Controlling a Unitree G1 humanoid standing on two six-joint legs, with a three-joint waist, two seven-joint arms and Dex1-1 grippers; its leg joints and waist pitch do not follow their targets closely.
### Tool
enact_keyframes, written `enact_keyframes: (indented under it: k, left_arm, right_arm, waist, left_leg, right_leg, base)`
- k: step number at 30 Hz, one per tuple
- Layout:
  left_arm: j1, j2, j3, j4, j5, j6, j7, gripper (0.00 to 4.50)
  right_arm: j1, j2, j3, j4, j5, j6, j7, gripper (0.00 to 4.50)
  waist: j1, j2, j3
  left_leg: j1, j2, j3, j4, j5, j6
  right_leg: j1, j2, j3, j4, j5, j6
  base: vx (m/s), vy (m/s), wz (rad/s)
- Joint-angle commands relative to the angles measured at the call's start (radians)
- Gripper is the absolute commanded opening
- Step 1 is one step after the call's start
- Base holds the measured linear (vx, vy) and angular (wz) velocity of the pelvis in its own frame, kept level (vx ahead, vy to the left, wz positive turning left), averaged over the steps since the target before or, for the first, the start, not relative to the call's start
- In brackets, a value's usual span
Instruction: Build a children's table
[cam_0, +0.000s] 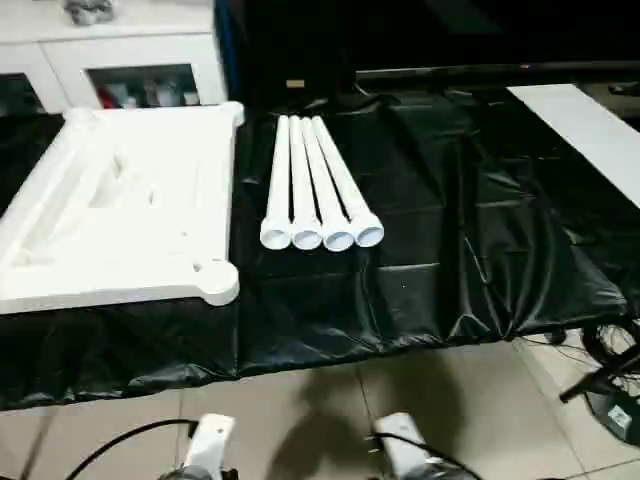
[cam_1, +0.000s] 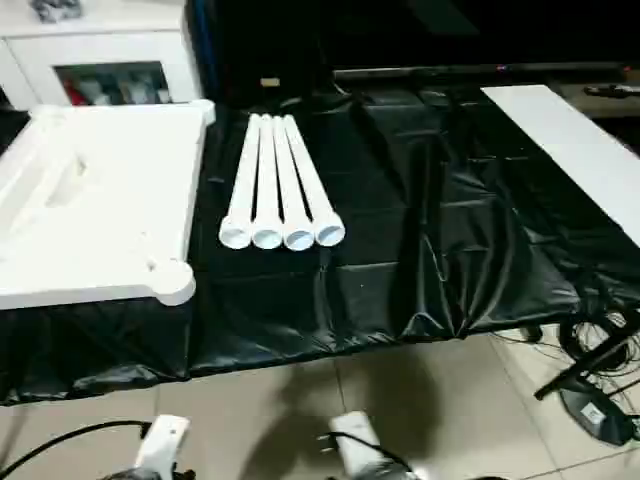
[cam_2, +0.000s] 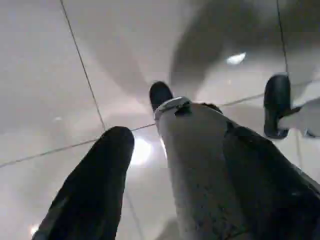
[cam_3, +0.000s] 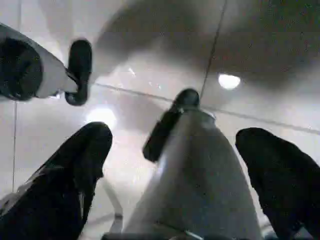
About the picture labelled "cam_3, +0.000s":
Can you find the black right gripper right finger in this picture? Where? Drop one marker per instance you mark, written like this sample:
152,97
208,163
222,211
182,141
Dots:
290,190

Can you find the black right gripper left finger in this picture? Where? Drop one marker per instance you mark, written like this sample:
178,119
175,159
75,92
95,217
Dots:
55,200

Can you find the grey left robot leg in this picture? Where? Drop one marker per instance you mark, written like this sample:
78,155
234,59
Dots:
50,70

